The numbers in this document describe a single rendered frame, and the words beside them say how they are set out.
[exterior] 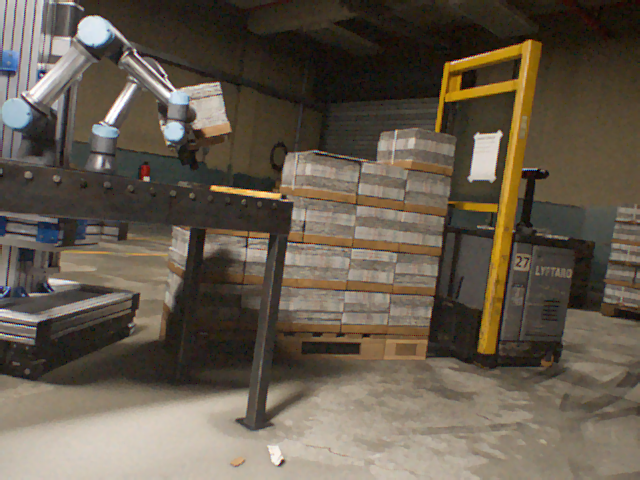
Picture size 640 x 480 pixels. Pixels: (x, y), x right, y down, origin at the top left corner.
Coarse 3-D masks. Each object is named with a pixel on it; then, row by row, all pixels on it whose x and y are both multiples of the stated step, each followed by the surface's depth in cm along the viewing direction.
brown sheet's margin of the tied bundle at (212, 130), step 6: (210, 126) 247; (216, 126) 247; (222, 126) 248; (228, 126) 248; (198, 132) 246; (204, 132) 247; (210, 132) 247; (216, 132) 247; (222, 132) 248; (198, 138) 246
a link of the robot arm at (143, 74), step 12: (132, 48) 227; (120, 60) 225; (132, 60) 225; (132, 72) 226; (144, 72) 225; (144, 84) 227; (156, 84) 226; (156, 96) 227; (168, 96) 226; (192, 120) 230
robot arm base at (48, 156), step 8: (24, 136) 226; (24, 144) 226; (32, 144) 225; (40, 144) 226; (48, 144) 229; (24, 152) 224; (32, 152) 224; (40, 152) 227; (48, 152) 228; (24, 160) 224; (32, 160) 224; (40, 160) 225; (48, 160) 228; (56, 160) 232
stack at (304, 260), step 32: (320, 224) 291; (352, 224) 300; (384, 224) 308; (224, 256) 271; (256, 256) 277; (288, 256) 285; (320, 256) 292; (352, 256) 301; (384, 256) 310; (224, 288) 273; (256, 288) 280; (288, 288) 287; (320, 288) 297; (224, 320) 275; (256, 320) 282; (288, 320) 289; (320, 320) 297; (352, 320) 305; (384, 320) 314; (192, 352) 269; (288, 352) 291
